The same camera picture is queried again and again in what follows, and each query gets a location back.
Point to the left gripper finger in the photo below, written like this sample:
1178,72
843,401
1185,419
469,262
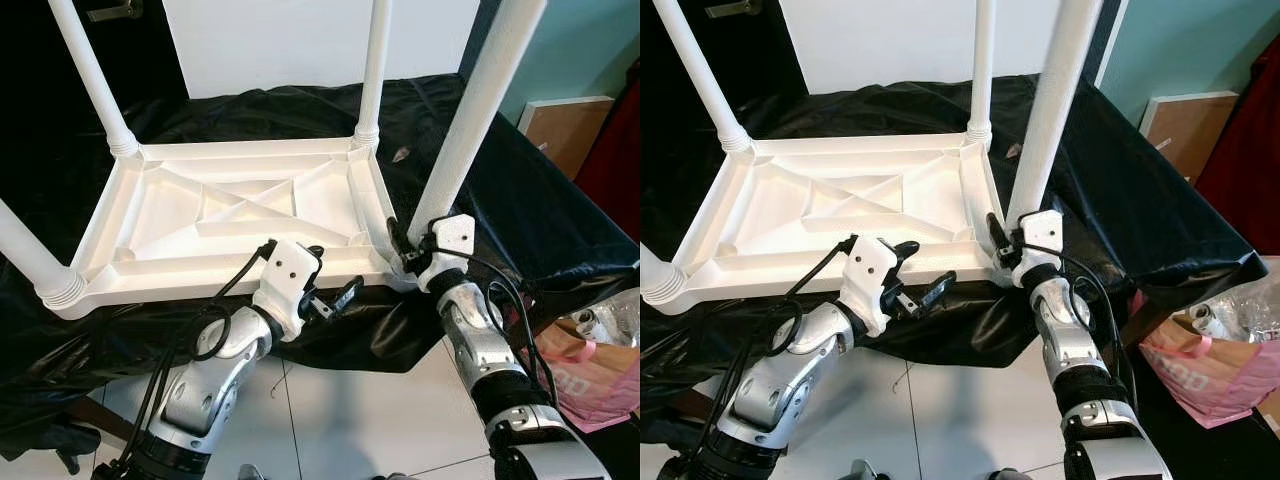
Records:
346,293
937,290
906,249
315,254

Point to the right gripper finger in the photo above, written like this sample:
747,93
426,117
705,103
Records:
996,235
397,242

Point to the white plastic children table top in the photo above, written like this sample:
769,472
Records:
150,270
760,265

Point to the white plastic table leg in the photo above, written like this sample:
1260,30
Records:
660,280
982,70
1055,100
480,110
30,255
375,70
700,75
90,80

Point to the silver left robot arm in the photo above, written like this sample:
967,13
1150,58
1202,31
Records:
205,390
790,390

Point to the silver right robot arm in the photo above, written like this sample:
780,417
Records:
1085,370
480,360

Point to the black plastic table cover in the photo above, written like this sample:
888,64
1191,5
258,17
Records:
1150,220
560,220

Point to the robot left leg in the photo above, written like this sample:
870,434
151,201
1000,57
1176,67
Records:
250,472
863,470

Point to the brown cardboard panel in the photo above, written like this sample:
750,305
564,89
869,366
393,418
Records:
560,130
1185,125

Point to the clear plastic packaging bundle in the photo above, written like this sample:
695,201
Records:
610,320
1240,310

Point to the pink shopping bag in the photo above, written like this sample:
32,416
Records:
1210,385
590,390

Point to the dark red curtain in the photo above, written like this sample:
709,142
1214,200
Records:
615,150
1245,130

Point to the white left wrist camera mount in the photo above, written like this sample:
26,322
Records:
870,280
285,280

